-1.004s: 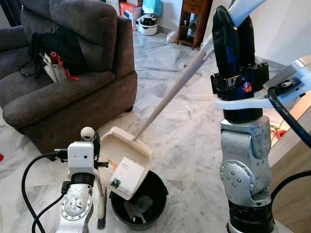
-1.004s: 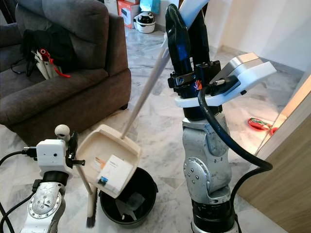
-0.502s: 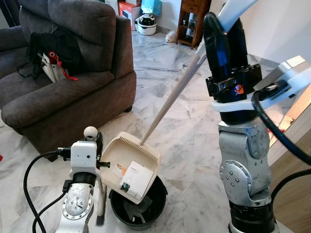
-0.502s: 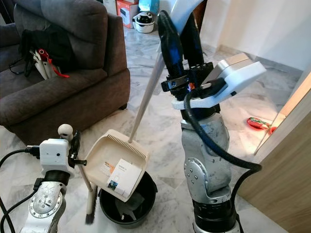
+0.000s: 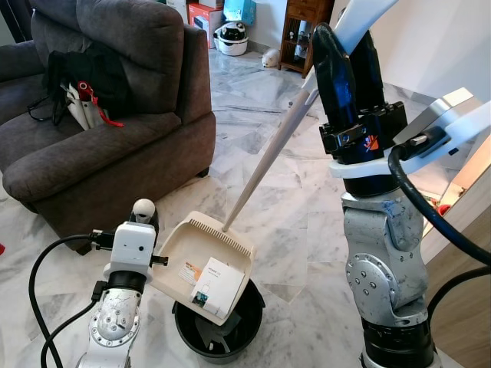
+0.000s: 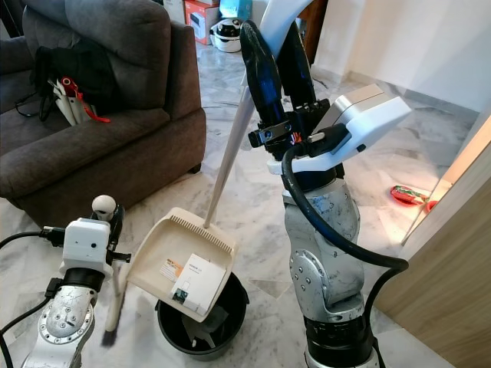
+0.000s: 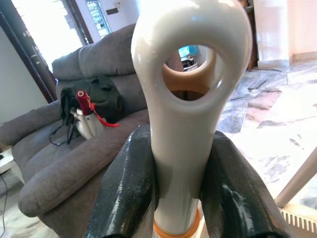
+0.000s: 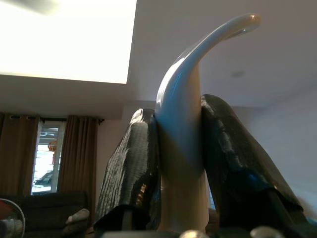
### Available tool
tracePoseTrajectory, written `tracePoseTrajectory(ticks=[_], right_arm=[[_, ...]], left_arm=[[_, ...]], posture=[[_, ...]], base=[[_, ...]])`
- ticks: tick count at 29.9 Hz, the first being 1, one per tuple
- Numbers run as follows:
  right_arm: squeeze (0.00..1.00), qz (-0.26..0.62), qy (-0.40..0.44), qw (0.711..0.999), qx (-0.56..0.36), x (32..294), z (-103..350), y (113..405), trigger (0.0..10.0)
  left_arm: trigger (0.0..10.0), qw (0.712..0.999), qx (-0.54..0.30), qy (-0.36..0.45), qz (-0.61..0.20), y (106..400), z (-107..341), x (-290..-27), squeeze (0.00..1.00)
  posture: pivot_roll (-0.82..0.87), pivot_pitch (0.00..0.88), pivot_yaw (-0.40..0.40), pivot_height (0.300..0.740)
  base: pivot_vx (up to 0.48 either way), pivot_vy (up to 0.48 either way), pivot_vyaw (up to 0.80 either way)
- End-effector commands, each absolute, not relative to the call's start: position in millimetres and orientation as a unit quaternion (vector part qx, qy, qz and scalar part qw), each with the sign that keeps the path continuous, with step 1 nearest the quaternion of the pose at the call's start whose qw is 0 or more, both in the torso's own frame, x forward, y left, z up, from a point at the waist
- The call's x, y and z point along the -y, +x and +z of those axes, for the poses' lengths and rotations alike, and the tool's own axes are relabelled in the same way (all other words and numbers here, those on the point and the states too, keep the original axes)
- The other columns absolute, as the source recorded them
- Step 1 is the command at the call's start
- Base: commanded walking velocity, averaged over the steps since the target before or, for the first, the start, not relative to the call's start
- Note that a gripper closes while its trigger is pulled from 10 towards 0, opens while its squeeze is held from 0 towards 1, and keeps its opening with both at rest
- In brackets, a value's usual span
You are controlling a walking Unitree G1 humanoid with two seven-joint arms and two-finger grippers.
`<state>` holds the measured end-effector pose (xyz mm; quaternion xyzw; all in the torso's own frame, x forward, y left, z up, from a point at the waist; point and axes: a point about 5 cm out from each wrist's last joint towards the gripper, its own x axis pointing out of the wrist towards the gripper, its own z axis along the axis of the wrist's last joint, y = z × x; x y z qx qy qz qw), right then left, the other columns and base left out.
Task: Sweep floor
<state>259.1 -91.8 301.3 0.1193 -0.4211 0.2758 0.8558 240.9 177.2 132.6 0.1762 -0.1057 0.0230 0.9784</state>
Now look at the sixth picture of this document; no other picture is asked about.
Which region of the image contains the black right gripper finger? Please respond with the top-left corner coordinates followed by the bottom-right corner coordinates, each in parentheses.
top-left (276, 27), bottom-right (317, 113)
top-left (239, 20), bottom-right (287, 128)

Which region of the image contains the cream plastic dustpan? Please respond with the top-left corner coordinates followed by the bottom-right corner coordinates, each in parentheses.
top-left (126, 0), bottom-right (317, 324)

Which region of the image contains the small white carton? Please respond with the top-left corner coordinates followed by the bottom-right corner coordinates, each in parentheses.
top-left (170, 252), bottom-right (228, 314)

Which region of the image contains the red item on floor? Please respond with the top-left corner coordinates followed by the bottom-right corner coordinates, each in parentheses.
top-left (389, 183), bottom-right (440, 214)

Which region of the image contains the dark wooden shelf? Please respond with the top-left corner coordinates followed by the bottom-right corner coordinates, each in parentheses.
top-left (299, 0), bottom-right (328, 67)

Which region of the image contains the white round kitchen appliance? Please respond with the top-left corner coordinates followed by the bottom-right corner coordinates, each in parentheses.
top-left (210, 17), bottom-right (246, 54)

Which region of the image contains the blue cardboard box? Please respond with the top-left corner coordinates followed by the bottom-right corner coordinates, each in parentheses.
top-left (219, 0), bottom-right (255, 21)

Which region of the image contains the grey fabric sofa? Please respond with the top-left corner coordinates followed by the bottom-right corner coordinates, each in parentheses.
top-left (0, 0), bottom-right (209, 230)

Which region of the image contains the red and white box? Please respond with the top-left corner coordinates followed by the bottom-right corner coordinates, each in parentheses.
top-left (183, 0), bottom-right (220, 45)

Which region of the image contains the black round bin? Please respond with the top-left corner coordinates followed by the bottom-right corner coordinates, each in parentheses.
top-left (157, 271), bottom-right (251, 362)

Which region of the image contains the red wrapped stick with tassel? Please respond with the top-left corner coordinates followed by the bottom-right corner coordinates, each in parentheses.
top-left (63, 76), bottom-right (112, 124)

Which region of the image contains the black bag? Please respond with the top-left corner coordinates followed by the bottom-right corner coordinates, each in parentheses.
top-left (15, 38), bottom-right (125, 120)

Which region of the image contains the light wooden cabinet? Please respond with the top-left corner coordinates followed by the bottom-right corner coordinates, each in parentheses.
top-left (374, 113), bottom-right (491, 368)

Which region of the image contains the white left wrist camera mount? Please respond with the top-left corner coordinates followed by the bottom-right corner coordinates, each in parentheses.
top-left (61, 218), bottom-right (113, 279)

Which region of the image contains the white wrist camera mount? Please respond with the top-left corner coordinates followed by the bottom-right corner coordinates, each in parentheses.
top-left (267, 82), bottom-right (414, 175)
top-left (61, 218), bottom-right (113, 279)

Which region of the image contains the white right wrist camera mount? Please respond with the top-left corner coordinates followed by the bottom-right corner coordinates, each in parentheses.
top-left (267, 82), bottom-right (414, 175)

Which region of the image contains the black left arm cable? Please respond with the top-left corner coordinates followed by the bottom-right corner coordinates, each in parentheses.
top-left (0, 225), bottom-right (64, 368)

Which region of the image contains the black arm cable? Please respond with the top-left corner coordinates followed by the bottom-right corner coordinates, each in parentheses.
top-left (0, 225), bottom-right (64, 368)
top-left (281, 148), bottom-right (410, 368)

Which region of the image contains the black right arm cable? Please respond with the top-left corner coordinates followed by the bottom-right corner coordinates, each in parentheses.
top-left (281, 148), bottom-right (410, 368)

